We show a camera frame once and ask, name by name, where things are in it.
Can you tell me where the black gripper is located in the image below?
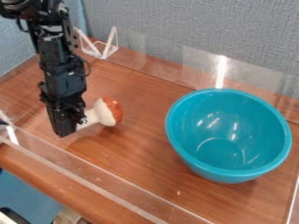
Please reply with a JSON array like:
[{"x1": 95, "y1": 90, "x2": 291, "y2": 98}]
[{"x1": 37, "y1": 67, "x2": 87, "y2": 137}]

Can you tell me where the white brown plush mushroom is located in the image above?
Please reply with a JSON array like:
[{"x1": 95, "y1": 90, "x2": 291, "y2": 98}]
[{"x1": 76, "y1": 97, "x2": 124, "y2": 130}]

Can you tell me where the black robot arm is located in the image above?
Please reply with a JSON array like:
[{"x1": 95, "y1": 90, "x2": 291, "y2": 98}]
[{"x1": 0, "y1": 0, "x2": 90, "y2": 137}]

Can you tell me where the blue plastic bowl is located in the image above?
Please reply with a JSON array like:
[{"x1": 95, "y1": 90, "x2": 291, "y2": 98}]
[{"x1": 164, "y1": 88, "x2": 292, "y2": 184}]

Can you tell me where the clear acrylic left barrier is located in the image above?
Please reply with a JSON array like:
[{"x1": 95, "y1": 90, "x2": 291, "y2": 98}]
[{"x1": 0, "y1": 27, "x2": 99, "y2": 126}]

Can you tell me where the clear acrylic barrier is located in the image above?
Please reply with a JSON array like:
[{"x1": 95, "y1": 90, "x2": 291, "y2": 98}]
[
  {"x1": 107, "y1": 40, "x2": 299, "y2": 124},
  {"x1": 0, "y1": 27, "x2": 99, "y2": 126},
  {"x1": 0, "y1": 126, "x2": 214, "y2": 224}
]

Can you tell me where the clear acrylic front barrier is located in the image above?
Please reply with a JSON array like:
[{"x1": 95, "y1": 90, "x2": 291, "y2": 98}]
[{"x1": 0, "y1": 126, "x2": 214, "y2": 224}]

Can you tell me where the clear acrylic back barrier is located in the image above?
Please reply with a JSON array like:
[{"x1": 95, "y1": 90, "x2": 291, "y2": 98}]
[{"x1": 107, "y1": 40, "x2": 299, "y2": 124}]

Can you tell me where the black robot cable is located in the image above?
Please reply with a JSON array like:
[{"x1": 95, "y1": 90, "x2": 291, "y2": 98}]
[{"x1": 75, "y1": 55, "x2": 94, "y2": 79}]

